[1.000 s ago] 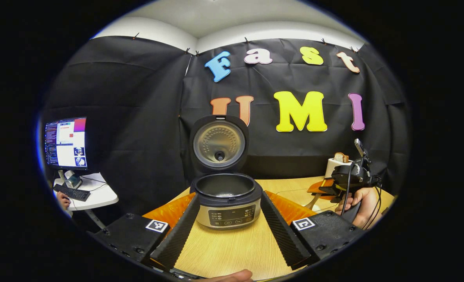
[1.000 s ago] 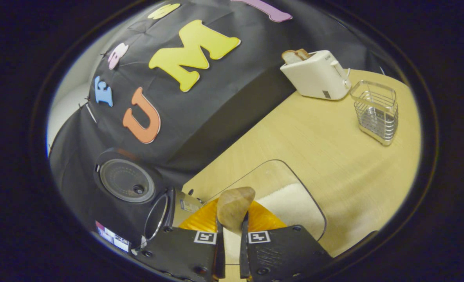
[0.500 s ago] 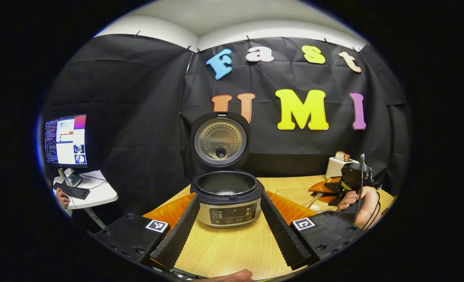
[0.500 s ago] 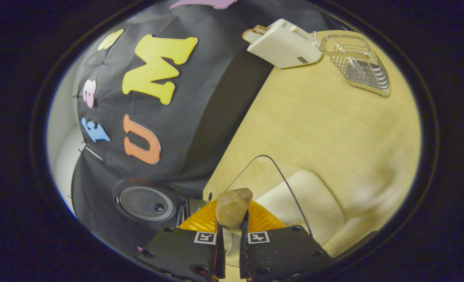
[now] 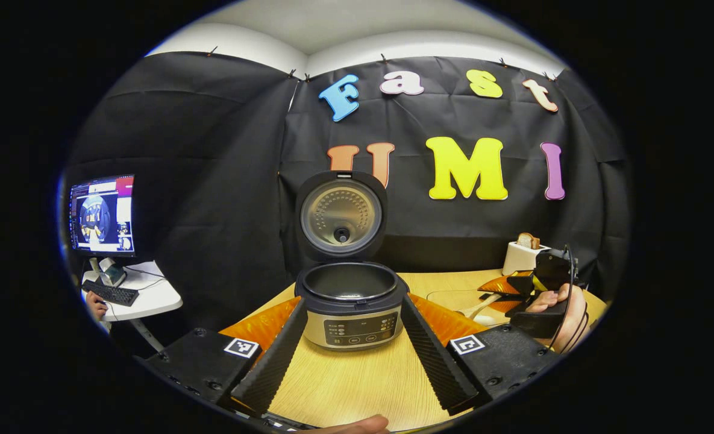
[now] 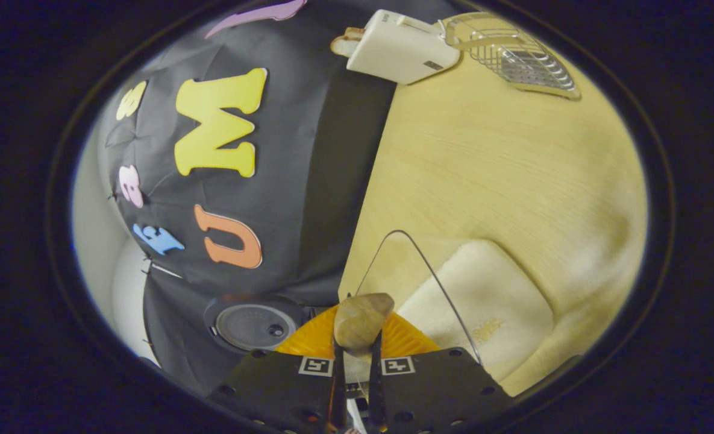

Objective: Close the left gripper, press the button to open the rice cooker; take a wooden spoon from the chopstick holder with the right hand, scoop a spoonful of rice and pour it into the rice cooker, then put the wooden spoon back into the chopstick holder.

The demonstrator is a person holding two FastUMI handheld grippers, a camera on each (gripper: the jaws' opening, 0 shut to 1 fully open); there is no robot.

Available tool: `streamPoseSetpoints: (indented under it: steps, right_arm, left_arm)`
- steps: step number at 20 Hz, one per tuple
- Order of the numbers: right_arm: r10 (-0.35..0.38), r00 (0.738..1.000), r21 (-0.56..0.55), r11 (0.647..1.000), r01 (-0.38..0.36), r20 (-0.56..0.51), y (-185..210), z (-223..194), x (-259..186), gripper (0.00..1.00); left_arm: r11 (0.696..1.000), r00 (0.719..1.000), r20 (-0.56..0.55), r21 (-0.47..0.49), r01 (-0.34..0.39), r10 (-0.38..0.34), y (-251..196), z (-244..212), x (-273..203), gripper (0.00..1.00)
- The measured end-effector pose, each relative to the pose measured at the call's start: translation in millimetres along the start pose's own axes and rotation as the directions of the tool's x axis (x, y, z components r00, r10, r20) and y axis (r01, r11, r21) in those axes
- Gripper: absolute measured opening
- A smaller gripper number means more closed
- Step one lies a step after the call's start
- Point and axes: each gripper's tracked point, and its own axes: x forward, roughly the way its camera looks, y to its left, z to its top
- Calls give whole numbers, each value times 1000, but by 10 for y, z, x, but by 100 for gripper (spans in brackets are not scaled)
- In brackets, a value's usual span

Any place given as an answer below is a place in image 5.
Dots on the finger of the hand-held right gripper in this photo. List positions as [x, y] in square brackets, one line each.
[504, 284]
[504, 306]

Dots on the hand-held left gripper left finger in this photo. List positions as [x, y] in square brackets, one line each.
[275, 361]

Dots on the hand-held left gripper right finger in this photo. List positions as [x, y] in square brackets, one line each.
[435, 361]

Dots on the wooden spoon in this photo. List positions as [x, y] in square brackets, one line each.
[477, 307]

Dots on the clear plastic rice container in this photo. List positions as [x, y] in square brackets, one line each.
[447, 298]

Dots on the grey silver rice cooker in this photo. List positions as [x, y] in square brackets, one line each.
[353, 319]

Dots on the white toaster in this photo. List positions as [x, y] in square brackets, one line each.
[519, 259]

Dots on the toasted bread slice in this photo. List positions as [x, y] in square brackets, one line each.
[528, 241]

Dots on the white side table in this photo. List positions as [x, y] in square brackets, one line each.
[152, 295]

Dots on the black keyboard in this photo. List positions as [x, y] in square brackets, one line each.
[111, 293]

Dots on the black backdrop cloth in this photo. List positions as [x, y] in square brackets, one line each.
[212, 181]

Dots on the computer monitor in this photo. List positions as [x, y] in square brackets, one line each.
[100, 214]

